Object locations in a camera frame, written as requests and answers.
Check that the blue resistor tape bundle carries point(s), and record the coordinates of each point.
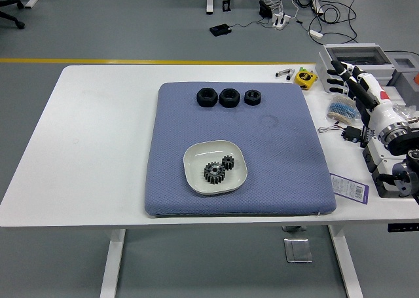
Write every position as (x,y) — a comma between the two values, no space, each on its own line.
(340,109)

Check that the black office chair base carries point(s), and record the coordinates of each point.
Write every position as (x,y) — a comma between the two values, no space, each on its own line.
(20,25)

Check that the white label card purple edge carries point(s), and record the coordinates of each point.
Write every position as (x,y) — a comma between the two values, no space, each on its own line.
(347,186)

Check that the metal floor plate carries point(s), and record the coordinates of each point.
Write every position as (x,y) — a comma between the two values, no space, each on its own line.
(297,249)

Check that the silver black marker pen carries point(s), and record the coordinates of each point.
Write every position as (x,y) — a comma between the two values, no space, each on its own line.
(284,72)

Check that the black table control panel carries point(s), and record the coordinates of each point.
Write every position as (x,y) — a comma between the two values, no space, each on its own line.
(402,227)

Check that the small black hex nut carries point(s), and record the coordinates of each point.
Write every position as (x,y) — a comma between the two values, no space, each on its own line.
(247,101)

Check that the large dark metal gear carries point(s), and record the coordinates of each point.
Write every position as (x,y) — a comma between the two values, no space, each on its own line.
(212,179)

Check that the white table leg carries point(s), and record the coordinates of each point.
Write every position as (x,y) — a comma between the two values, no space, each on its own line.
(111,265)
(343,262)

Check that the small black bracket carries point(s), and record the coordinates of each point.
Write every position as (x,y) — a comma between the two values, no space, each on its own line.
(226,6)

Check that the large black hex nut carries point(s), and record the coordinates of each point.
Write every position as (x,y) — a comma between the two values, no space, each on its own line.
(224,102)
(201,101)

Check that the crumpled clear plastic bags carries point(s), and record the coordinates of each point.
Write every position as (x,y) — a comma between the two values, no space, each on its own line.
(406,113)

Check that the small green object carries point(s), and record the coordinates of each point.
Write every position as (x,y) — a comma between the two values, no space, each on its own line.
(303,69)

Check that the black box with plugs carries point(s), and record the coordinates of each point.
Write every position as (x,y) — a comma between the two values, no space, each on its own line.
(264,9)

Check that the black flat device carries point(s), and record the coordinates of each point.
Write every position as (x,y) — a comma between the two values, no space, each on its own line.
(220,29)

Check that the grey box with orange button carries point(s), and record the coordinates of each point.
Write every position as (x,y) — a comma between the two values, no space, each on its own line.
(406,82)

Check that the white power adapter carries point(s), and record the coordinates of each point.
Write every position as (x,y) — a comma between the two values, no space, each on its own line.
(316,34)

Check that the yellow tape measure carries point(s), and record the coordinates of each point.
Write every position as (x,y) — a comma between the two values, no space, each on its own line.
(305,79)

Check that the small white box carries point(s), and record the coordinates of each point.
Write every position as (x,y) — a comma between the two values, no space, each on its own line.
(393,95)

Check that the white square dish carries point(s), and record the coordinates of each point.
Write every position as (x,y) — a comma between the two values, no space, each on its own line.
(196,167)

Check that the grey enclosure with clear lid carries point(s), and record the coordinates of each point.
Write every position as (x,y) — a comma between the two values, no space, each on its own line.
(383,70)

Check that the small dark metal gear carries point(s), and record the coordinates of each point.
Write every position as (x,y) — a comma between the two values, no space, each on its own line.
(228,162)

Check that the white power strip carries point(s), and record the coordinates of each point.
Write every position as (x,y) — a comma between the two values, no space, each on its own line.
(281,20)

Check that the blue-grey quilted mat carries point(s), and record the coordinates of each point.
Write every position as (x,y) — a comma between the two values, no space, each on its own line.
(278,196)

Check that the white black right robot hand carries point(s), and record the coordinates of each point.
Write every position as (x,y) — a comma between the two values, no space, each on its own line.
(376,101)

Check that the white grey control box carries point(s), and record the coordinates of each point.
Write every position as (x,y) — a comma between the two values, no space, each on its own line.
(379,154)

